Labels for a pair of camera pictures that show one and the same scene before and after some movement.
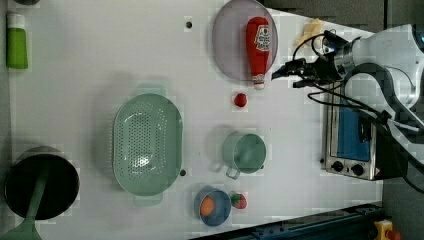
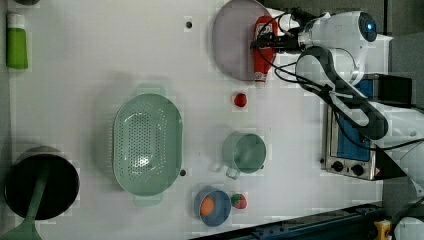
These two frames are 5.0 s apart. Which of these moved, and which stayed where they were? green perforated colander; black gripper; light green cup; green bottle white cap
Moved: black gripper
Stayed: green bottle white cap; light green cup; green perforated colander
